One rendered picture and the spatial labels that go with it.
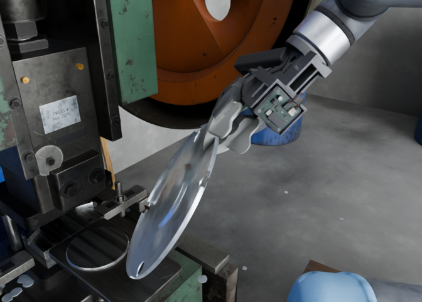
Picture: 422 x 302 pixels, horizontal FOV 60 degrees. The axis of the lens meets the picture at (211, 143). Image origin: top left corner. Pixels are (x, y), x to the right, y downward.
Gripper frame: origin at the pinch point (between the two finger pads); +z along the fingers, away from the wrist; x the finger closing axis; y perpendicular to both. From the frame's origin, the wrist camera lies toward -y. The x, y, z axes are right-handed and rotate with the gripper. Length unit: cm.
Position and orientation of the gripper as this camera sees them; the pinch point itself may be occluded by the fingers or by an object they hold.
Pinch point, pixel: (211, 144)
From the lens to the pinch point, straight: 58.7
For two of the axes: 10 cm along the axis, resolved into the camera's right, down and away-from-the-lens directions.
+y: 2.5, 4.4, -8.6
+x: 6.9, 5.5, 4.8
